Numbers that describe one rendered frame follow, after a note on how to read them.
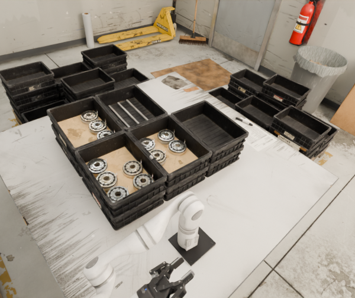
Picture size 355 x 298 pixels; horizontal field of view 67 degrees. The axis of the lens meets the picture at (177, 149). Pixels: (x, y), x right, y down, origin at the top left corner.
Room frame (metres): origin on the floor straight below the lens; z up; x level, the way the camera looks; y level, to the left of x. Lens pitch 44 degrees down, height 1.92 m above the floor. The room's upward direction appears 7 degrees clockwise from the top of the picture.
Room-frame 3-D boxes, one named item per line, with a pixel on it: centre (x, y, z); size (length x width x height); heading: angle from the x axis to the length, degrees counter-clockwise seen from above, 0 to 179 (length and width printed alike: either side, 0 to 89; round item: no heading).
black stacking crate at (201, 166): (1.07, 0.05, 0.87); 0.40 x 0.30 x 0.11; 43
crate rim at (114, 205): (0.87, 0.27, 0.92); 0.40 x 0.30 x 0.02; 43
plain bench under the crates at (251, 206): (1.16, 0.09, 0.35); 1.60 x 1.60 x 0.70; 46
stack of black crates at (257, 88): (2.73, -0.72, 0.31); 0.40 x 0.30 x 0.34; 46
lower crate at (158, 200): (0.87, 0.27, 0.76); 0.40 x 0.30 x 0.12; 43
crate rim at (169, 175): (1.07, 0.05, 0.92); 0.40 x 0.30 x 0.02; 43
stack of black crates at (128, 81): (2.42, 0.62, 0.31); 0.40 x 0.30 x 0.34; 136
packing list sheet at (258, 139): (1.52, -0.51, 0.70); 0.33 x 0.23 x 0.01; 46
